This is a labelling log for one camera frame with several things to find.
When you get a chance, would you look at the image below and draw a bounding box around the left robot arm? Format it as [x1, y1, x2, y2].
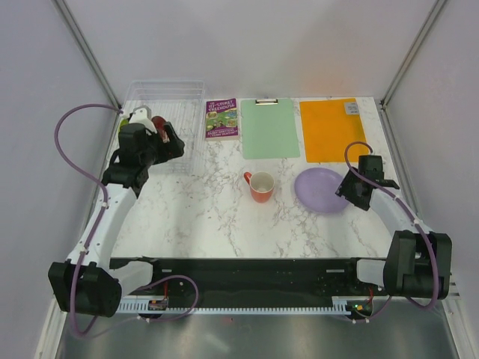
[48, 116, 185, 317]

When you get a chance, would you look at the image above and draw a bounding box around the lime green plate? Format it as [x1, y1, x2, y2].
[118, 117, 129, 131]

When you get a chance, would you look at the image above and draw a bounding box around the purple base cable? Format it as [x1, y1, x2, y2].
[342, 295, 394, 325]
[136, 275, 199, 325]

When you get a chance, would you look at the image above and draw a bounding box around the mint green clipboard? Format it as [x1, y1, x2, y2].
[240, 98, 300, 160]

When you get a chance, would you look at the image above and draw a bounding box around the purple treehouse book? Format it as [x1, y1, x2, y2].
[205, 98, 240, 141]

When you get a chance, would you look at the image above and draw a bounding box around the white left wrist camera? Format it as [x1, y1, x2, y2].
[129, 105, 157, 133]

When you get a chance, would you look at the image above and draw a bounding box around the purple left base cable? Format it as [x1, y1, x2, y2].
[136, 275, 199, 325]

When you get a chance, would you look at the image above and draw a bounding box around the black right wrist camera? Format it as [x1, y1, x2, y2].
[358, 155, 400, 190]

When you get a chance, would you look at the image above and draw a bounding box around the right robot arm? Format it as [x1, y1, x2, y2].
[336, 168, 452, 300]

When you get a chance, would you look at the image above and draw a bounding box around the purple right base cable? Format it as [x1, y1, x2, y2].
[342, 295, 394, 325]

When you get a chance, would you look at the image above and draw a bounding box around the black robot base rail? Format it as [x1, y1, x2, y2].
[108, 256, 390, 310]

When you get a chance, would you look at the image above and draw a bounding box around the orange mug white inside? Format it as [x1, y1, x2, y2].
[243, 171, 275, 203]

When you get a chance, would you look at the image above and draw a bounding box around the orange cutting mat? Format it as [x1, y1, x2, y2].
[299, 98, 366, 163]

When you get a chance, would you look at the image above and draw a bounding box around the white wire dish rack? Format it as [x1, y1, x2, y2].
[123, 79, 205, 175]

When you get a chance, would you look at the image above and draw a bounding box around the white cable duct strip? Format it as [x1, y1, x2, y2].
[116, 295, 373, 318]

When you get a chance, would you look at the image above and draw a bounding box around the lavender plate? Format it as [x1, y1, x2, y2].
[294, 167, 349, 214]

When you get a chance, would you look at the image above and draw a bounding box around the dark red floral plate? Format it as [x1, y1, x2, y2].
[151, 116, 169, 143]

